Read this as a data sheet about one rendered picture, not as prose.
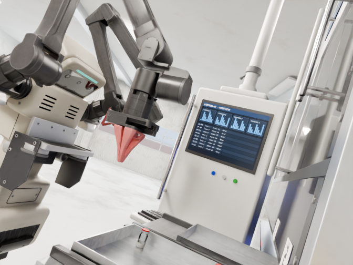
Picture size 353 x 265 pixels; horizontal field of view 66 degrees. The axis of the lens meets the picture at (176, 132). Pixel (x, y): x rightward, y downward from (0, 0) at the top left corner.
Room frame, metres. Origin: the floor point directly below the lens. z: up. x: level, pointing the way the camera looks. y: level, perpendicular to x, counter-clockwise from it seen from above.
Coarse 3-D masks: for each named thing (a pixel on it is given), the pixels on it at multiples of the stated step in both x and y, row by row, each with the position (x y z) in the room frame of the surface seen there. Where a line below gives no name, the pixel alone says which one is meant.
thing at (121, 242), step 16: (80, 240) 0.56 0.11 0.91; (96, 240) 0.62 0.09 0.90; (112, 240) 0.69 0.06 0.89; (128, 240) 0.74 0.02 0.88; (160, 240) 0.75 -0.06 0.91; (96, 256) 0.52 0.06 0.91; (112, 256) 0.62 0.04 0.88; (128, 256) 0.64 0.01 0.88; (144, 256) 0.68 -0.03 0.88; (160, 256) 0.71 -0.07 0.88; (176, 256) 0.73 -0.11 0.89; (192, 256) 0.72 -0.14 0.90
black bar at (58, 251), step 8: (56, 248) 0.53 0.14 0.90; (64, 248) 0.53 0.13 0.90; (56, 256) 0.52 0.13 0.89; (64, 256) 0.52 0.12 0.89; (72, 256) 0.52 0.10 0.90; (80, 256) 0.53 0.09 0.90; (72, 264) 0.51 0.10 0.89; (80, 264) 0.51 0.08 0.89; (88, 264) 0.51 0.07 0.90; (96, 264) 0.52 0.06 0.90
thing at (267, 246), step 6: (264, 222) 2.22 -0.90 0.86; (264, 228) 1.92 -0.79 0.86; (270, 228) 2.02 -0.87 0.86; (264, 234) 1.69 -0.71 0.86; (270, 234) 1.77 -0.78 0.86; (264, 240) 1.50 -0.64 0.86; (270, 240) 1.56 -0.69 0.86; (264, 246) 1.36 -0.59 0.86; (270, 246) 1.40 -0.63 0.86; (270, 252) 1.27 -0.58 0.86
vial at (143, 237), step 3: (141, 231) 0.72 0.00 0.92; (144, 231) 0.72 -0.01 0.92; (141, 234) 0.72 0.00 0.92; (144, 234) 0.72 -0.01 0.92; (147, 234) 0.72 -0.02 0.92; (141, 237) 0.72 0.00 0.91; (144, 237) 0.72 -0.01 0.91; (147, 237) 0.72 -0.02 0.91; (138, 240) 0.72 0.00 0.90; (141, 240) 0.72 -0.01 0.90; (144, 240) 0.72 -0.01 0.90; (138, 243) 0.72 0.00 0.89; (141, 243) 0.72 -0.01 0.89; (144, 243) 0.72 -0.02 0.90; (138, 246) 0.72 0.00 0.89; (141, 246) 0.72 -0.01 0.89
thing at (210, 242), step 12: (192, 228) 1.00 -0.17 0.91; (204, 228) 1.06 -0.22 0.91; (180, 240) 0.82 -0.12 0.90; (192, 240) 0.95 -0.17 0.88; (204, 240) 1.00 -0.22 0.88; (216, 240) 1.04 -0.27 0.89; (228, 240) 1.02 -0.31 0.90; (204, 252) 0.80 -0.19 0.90; (216, 252) 0.79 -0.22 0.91; (228, 252) 0.95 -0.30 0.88; (240, 252) 1.00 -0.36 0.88; (252, 252) 0.99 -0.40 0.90; (264, 252) 0.98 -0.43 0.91; (228, 264) 0.77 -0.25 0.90; (240, 264) 0.76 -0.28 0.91; (252, 264) 0.91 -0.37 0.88; (264, 264) 0.96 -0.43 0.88; (276, 264) 0.97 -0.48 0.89
